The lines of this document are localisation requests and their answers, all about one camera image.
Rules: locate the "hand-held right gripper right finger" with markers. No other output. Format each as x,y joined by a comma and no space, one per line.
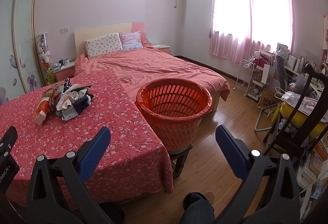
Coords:
230,152

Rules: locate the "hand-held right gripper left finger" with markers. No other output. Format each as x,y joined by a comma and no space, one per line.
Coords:
94,154

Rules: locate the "orange white snack wrapper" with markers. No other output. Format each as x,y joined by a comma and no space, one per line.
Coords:
42,111

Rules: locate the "orange plastic laundry basket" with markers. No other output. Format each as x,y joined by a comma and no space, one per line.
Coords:
179,121

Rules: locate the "red floral tablecloth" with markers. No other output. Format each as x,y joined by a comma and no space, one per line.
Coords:
102,116

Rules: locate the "dark blue packet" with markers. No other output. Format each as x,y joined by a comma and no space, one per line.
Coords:
83,104

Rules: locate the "dark wooden stool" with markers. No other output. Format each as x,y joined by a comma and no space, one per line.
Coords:
179,162

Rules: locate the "crumpled white tissue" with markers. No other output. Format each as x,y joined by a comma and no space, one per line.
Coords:
67,101

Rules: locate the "cardboard box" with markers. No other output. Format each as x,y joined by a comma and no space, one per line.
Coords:
266,101

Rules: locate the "person's leg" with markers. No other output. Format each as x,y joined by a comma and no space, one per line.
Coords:
197,211

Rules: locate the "red patterned wrapper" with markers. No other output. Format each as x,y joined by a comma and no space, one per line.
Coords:
54,98

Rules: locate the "white utility cart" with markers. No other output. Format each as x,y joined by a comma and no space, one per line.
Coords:
258,83

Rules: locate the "black daisy print sock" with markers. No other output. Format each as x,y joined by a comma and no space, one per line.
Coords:
67,83

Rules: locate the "white plastic crate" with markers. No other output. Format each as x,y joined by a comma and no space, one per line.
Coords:
307,175

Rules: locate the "pink white nightstand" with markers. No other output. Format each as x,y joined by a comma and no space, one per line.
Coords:
64,72
162,48

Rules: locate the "white paper bag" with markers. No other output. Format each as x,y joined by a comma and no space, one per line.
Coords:
267,72

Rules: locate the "grey office chair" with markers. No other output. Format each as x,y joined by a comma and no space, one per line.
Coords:
280,70

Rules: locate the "white mug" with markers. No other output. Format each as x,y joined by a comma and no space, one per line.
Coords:
65,62

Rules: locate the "dark wooden chair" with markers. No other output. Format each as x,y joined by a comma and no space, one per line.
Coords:
311,90

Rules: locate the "cluttered white desk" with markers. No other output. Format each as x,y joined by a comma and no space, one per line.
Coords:
294,71

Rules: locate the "pink curtain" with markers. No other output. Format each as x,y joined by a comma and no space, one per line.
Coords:
230,44

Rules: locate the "bed with salmon cover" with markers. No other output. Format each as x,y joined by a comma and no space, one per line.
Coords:
158,65

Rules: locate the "white floral pillow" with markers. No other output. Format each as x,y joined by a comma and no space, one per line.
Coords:
103,44

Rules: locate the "flower print sliding wardrobe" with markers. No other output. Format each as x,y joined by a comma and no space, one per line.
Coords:
23,47

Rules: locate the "hanging bag of plush toys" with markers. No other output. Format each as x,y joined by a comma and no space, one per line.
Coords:
44,52

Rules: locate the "pink striped pillow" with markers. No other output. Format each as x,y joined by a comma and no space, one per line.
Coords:
130,40

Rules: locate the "white wall socket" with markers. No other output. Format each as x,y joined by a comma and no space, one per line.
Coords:
64,30

